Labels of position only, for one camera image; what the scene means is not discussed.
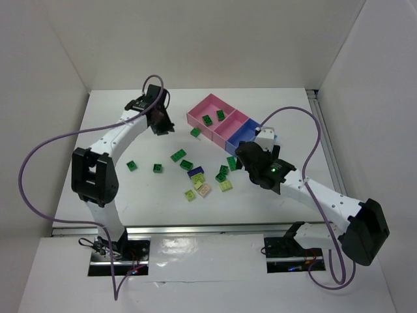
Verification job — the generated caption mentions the purple cable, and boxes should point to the purple cable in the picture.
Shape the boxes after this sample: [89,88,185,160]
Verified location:
[257,106,356,290]
[18,75,165,301]

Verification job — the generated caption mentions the dark blue lego brick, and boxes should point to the dark blue lego brick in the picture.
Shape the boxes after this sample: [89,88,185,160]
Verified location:
[187,166,205,178]

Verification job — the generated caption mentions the small pink container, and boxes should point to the small pink container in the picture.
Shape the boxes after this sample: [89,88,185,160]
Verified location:
[212,110,249,149]

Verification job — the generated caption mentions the green lego near container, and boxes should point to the green lego near container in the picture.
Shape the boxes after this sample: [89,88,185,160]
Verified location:
[190,128,201,138]

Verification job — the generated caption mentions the green lego brick pair lower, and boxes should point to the green lego brick pair lower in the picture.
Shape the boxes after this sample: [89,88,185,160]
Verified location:
[215,173,227,183]

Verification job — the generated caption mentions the lime lego brick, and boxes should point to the lime lego brick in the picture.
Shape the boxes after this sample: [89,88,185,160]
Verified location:
[184,190,196,201]
[191,173,205,185]
[219,180,233,192]

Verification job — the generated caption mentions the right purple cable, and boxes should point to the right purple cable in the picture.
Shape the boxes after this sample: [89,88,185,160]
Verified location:
[257,106,356,290]

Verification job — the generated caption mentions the long green lego brick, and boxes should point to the long green lego brick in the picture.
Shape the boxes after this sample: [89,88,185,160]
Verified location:
[171,149,186,162]

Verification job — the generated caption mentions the small green lego brick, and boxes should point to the small green lego brick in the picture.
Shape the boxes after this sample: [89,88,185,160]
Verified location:
[152,164,164,173]

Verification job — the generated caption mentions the aluminium front rail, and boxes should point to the aluminium front rail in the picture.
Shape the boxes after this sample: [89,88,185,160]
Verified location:
[51,221,358,238]

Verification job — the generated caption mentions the lime lego brick lower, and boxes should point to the lime lego brick lower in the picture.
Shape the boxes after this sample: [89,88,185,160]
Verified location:
[184,190,196,201]

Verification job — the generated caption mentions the beige lego brick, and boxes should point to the beige lego brick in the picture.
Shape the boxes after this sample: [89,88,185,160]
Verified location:
[194,181,211,198]

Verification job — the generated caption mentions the lime lego brick upper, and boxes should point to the lime lego brick upper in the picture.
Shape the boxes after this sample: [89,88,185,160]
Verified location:
[191,173,205,185]

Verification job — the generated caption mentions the lime lego brick right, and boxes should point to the lime lego brick right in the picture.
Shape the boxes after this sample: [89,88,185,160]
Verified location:
[219,180,233,192]

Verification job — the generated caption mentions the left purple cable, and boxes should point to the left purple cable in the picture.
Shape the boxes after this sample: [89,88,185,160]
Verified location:
[18,75,165,301]

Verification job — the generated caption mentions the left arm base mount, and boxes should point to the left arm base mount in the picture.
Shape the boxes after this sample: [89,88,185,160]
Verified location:
[78,238,151,277]

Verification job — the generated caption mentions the aluminium side rail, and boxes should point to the aluminium side rail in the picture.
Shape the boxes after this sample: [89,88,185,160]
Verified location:
[306,89,356,226]

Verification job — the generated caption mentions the dark blue container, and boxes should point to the dark blue container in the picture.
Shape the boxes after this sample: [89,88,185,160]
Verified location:
[225,119,259,157]

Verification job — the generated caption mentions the long green lego right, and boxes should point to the long green lego right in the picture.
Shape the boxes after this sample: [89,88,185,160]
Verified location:
[226,156,237,171]

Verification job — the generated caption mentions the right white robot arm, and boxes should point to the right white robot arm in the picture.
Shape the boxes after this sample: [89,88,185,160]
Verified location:
[235,142,390,266]

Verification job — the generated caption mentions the large pink container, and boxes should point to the large pink container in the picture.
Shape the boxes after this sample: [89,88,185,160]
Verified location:
[186,93,235,140]

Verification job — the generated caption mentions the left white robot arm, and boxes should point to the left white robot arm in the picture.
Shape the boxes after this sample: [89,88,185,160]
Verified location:
[71,84,174,254]

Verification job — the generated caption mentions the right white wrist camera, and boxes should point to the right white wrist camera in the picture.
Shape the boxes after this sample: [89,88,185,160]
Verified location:
[253,127,276,152]

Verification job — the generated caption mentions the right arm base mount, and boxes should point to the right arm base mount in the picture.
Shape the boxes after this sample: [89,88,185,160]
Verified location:
[261,237,326,273]

